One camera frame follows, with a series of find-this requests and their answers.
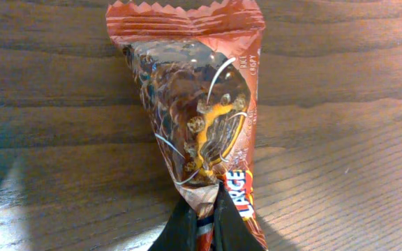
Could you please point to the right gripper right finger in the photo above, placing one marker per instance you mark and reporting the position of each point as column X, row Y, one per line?
column 230, row 232

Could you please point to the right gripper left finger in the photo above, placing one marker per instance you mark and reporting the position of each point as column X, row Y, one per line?
column 179, row 233

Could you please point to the red Top chocolate bar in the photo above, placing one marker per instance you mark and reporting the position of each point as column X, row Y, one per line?
column 197, row 75

